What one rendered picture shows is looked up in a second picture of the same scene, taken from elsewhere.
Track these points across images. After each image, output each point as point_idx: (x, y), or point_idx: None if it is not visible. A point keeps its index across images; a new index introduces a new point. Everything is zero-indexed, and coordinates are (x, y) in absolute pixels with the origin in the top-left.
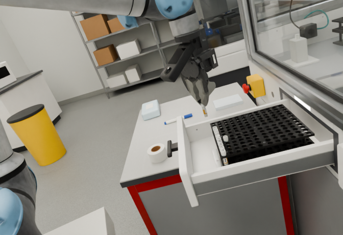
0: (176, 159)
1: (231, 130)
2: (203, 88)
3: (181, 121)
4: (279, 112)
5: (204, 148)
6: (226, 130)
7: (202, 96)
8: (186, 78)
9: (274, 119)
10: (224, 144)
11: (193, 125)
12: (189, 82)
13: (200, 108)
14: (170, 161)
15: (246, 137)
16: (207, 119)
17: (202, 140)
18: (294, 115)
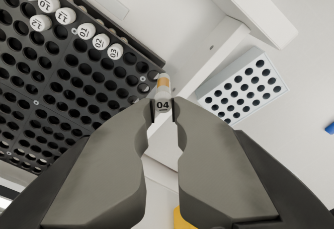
0: None
1: (76, 70)
2: (80, 156)
3: (248, 12)
4: (45, 164)
5: (166, 15)
6: (85, 63)
7: (122, 120)
8: (262, 225)
9: (29, 142)
10: (31, 2)
11: (219, 47)
12: (219, 190)
13: (318, 155)
14: None
15: (15, 61)
16: (277, 132)
17: (196, 39)
18: (11, 164)
